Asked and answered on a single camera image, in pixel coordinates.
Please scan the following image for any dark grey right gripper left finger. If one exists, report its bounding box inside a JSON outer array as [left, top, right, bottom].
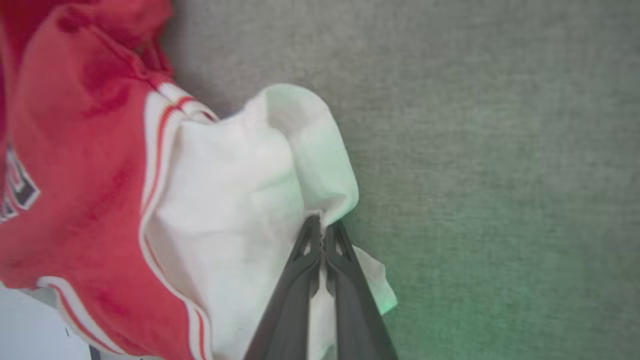
[[244, 215, 324, 360]]

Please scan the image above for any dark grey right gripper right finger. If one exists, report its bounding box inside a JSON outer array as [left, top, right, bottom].
[[323, 220, 400, 360]]

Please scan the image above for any red and white jersey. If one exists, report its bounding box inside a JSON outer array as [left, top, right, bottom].
[[0, 0, 399, 360]]

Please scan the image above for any grey fabric sofa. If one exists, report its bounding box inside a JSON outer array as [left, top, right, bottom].
[[162, 0, 640, 360]]

